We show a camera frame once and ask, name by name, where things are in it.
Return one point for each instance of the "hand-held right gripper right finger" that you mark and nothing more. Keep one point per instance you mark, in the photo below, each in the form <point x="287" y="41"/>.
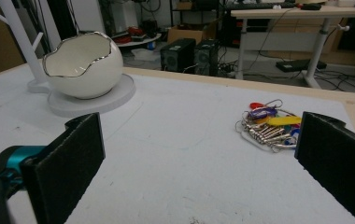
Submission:
<point x="340" y="161"/>

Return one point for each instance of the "black computer mouse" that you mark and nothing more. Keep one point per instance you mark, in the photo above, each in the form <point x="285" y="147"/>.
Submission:
<point x="310" y="6"/>

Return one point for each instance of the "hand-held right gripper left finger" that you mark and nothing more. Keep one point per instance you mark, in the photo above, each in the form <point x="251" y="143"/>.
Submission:
<point x="63" y="168"/>

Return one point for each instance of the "brown cardboard box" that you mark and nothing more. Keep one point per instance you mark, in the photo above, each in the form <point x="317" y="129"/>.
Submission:
<point x="183" y="34"/>

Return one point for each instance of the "white foam mat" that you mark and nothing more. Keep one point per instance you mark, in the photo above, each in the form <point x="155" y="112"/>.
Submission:
<point x="178" y="171"/>

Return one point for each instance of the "white key holder stand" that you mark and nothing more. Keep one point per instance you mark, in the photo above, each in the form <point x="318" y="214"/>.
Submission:
<point x="107" y="101"/>

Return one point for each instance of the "flat black device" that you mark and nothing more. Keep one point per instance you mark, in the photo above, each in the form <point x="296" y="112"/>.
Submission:
<point x="297" y="64"/>

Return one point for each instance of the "round white tray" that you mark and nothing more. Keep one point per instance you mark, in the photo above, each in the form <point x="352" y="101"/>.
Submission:
<point x="141" y="41"/>

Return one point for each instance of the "black keyboard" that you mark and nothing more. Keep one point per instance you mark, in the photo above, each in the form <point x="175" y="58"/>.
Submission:
<point x="259" y="5"/>

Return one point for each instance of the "black computer tower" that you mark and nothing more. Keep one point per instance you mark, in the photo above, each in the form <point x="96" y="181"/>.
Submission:
<point x="177" y="56"/>
<point x="206" y="57"/>

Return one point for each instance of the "white desk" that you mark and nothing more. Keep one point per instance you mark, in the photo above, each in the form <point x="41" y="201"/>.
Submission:
<point x="291" y="13"/>

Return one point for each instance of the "bunch of keys with tags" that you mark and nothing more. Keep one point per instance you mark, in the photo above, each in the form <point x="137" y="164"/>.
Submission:
<point x="269" y="132"/>

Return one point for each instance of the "white eggshell-shaped bowl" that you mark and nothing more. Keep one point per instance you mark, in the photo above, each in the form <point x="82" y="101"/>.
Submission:
<point x="99" y="79"/>

